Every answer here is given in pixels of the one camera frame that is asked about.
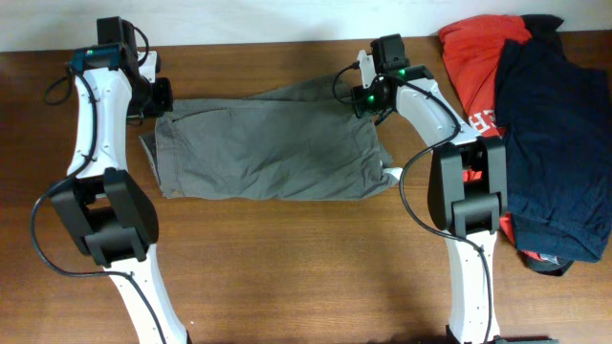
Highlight navy blue garment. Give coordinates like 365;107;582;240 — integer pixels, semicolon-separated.
495;14;611;262

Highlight red t-shirt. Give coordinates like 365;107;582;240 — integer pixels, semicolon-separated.
437;14;544;262

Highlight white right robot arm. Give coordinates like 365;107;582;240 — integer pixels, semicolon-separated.
353;34;508;343

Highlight grey cargo shorts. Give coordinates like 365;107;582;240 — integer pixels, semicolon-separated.
140;75;401;201

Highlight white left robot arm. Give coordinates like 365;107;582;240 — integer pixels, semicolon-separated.
45;16;191;343

